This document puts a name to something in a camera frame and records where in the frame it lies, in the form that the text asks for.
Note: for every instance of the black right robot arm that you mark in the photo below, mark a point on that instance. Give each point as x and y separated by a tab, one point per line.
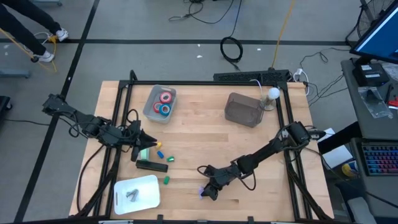
264	151

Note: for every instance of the white paper sheet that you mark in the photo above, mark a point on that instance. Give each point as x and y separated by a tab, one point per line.
337	155

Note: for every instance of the dark translucent plastic bin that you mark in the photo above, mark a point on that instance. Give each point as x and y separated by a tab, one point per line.
244	109

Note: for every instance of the black power strip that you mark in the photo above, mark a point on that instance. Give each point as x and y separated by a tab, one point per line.
248	76

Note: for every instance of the blue mini stapler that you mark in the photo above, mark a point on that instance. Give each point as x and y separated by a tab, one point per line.
160	154

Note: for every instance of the white plastic tray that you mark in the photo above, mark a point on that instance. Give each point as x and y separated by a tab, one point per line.
146	189

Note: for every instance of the light grey plastic bin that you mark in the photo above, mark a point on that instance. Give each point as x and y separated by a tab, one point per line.
149	116

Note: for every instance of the red tape roll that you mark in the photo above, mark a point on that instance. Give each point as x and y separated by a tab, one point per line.
154	107

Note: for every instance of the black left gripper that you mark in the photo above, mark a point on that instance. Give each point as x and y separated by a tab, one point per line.
133	137

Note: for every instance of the computer monitor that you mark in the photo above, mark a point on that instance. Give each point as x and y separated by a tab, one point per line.
379	40

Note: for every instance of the mint green stapler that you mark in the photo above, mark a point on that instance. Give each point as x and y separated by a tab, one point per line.
145	154

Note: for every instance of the yellow and blue object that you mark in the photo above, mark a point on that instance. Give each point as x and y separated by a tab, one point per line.
349	169

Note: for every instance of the backlit colourful keyboard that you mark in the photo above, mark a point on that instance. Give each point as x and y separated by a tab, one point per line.
381	160

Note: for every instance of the yellow mini stapler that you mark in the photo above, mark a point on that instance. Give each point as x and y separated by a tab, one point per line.
159	145

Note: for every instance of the person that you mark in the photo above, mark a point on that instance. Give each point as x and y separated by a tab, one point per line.
18	31

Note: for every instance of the pink tape roll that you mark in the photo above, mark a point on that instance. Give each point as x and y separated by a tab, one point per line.
161	97

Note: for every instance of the purple staple remover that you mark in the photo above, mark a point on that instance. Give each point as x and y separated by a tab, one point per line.
200	193

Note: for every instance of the black stapler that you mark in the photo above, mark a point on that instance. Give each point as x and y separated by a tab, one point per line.
151	165

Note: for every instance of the grey staple remover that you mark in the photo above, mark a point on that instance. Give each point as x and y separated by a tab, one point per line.
132	195

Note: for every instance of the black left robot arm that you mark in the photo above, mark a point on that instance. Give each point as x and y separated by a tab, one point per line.
90	126

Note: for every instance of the black mini computer box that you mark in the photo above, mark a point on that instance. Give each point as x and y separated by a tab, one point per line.
370	74

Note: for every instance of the grey desk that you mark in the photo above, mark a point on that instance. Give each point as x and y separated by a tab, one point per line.
357	124

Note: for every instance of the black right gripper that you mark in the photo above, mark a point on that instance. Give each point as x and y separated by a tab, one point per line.
224	175

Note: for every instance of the light blue tape roll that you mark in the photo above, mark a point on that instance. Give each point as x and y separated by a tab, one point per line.
160	109

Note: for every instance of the black floor fan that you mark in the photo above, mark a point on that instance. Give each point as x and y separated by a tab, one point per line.
367	18

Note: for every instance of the clear plastic bag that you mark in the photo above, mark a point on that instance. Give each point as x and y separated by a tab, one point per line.
373	102

